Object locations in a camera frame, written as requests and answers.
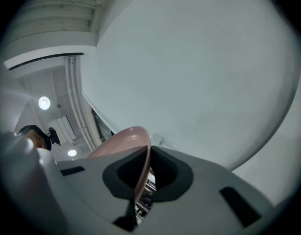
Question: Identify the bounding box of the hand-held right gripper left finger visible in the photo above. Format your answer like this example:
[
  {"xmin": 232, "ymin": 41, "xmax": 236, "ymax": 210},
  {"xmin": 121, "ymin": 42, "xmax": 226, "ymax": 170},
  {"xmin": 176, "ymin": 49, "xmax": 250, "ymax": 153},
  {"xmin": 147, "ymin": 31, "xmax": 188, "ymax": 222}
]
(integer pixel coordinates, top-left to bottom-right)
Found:
[{"xmin": 56, "ymin": 145, "xmax": 152, "ymax": 235}]

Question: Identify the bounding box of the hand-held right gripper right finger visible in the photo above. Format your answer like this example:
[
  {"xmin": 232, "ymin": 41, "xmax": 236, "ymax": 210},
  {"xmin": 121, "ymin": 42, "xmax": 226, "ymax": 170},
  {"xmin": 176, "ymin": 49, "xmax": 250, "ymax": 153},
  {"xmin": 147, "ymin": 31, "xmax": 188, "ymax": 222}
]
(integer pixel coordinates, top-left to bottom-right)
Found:
[{"xmin": 138, "ymin": 145, "xmax": 275, "ymax": 235}]

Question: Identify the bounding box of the big pink plate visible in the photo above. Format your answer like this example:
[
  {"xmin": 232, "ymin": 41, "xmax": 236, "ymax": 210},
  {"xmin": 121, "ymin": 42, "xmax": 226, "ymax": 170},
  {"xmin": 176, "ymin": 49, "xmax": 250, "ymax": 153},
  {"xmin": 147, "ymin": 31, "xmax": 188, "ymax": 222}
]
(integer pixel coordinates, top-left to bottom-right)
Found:
[{"xmin": 86, "ymin": 126, "xmax": 151, "ymax": 205}]

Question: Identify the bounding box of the white air conditioner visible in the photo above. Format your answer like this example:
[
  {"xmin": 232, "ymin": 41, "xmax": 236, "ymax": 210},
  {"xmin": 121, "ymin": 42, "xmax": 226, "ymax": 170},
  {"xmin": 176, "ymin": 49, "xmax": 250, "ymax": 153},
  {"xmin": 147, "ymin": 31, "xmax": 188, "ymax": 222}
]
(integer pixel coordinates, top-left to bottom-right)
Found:
[{"xmin": 49, "ymin": 115, "xmax": 76, "ymax": 141}]

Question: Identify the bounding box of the black head-mounted camera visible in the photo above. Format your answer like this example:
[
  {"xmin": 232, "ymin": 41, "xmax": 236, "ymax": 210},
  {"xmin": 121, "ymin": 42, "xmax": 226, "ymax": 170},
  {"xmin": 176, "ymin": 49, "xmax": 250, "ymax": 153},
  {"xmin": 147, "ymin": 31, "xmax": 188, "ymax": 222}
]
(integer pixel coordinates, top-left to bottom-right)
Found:
[{"xmin": 47, "ymin": 127, "xmax": 62, "ymax": 145}]

